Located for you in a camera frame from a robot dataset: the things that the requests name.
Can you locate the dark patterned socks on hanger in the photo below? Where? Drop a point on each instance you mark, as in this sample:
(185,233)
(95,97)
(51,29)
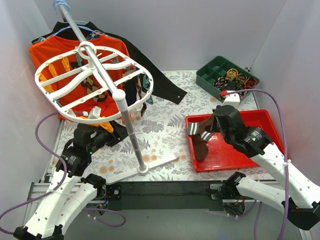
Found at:
(133,90)

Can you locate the orange t-shirt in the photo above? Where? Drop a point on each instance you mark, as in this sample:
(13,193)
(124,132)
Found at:
(75,72)

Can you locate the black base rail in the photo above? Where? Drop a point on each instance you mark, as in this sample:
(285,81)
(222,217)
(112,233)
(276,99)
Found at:
(163,195)

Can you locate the aluminium frame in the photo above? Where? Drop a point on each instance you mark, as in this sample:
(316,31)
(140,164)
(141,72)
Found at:
(69,192)

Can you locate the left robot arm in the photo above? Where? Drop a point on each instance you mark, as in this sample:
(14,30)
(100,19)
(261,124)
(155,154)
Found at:
(69,192)

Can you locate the blue wire hanger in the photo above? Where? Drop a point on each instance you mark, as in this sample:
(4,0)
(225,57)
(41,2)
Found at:
(62,7)

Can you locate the orange rolled sock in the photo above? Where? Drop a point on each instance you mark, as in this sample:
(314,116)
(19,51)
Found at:
(250,83)

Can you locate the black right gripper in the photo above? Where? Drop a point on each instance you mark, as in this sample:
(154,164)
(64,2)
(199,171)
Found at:
(216,122)

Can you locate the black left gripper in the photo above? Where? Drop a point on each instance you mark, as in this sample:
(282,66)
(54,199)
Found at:
(116,133)

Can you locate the floral table mat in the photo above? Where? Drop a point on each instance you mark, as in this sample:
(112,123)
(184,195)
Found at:
(160,132)

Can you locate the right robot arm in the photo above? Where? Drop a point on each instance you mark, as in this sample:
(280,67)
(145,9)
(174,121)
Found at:
(303,194)

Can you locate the black garment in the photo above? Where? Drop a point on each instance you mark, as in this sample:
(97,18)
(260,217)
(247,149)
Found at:
(163,87)

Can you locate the red plastic tray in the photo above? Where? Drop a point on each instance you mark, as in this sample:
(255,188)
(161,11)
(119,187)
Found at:
(221,156)

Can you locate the white stand base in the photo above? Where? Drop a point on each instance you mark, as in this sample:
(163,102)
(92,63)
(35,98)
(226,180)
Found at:
(137,171)

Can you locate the floral rolled sock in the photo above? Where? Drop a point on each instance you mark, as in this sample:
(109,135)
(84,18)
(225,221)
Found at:
(221,83)

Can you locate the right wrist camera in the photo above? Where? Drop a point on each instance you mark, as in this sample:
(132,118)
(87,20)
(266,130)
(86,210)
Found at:
(230,98)

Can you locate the silver stand pole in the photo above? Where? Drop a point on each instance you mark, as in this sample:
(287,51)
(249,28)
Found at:
(118,95)

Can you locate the white oval clip hanger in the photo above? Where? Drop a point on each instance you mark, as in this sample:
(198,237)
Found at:
(92,82)

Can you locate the brown argyle sock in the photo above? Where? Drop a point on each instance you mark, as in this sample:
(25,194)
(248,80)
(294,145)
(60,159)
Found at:
(89,83)

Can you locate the yellow rolled sock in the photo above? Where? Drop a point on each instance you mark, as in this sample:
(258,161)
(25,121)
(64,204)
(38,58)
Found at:
(231,74)

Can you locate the green compartment box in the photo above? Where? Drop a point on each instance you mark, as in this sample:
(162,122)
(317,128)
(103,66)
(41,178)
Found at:
(220,75)

